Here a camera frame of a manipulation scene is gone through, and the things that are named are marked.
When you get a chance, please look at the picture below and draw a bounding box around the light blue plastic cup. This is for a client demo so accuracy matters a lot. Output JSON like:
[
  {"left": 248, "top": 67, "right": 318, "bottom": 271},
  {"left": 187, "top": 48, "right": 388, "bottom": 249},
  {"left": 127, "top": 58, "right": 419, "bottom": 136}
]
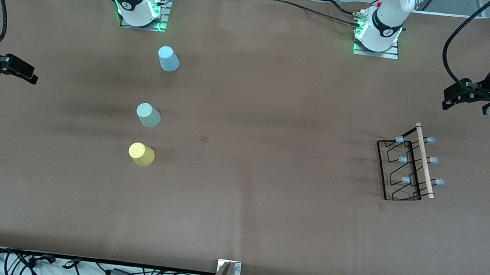
[{"left": 156, "top": 45, "right": 182, "bottom": 73}]

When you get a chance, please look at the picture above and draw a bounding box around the small aluminium edge bracket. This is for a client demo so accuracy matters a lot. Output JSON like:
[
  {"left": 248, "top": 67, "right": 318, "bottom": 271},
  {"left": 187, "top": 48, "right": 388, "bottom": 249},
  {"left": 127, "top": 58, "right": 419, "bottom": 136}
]
[{"left": 217, "top": 259, "right": 243, "bottom": 275}]

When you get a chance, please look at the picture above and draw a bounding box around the black cable on table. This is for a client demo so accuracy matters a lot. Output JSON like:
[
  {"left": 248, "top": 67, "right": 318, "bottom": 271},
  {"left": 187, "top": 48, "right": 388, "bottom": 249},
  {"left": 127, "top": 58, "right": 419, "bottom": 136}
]
[{"left": 255, "top": 0, "right": 365, "bottom": 30}]

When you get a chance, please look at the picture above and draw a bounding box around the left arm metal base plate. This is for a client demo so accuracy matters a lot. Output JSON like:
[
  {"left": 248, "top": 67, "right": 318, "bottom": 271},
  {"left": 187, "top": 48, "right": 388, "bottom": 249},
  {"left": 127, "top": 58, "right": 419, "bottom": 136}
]
[{"left": 353, "top": 36, "right": 401, "bottom": 60}]

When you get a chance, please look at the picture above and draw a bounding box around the mint green plastic cup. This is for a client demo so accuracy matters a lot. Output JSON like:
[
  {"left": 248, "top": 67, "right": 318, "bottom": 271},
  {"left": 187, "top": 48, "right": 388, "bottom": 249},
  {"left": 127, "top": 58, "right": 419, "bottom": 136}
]
[{"left": 135, "top": 102, "right": 163, "bottom": 129}]

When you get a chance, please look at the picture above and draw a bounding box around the brown table cover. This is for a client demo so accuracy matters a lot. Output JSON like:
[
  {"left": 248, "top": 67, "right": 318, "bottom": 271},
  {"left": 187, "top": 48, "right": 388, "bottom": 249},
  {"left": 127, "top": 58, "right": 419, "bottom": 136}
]
[{"left": 0, "top": 0, "right": 490, "bottom": 275}]

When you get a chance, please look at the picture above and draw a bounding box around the black wire cup holder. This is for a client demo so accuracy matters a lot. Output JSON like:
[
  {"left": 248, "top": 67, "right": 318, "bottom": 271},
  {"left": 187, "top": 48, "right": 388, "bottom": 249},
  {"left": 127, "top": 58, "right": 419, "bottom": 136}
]
[{"left": 372, "top": 118, "right": 450, "bottom": 205}]

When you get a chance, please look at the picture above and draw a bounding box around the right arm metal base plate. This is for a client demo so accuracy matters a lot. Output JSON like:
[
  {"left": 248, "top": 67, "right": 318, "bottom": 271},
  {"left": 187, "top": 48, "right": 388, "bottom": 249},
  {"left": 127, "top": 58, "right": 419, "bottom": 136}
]
[{"left": 119, "top": 0, "right": 172, "bottom": 33}]

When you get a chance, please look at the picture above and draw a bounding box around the yellow plastic cup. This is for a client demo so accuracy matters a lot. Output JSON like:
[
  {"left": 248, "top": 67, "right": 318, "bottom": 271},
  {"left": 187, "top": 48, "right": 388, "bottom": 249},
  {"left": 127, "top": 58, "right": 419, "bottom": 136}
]
[{"left": 127, "top": 142, "right": 156, "bottom": 168}]

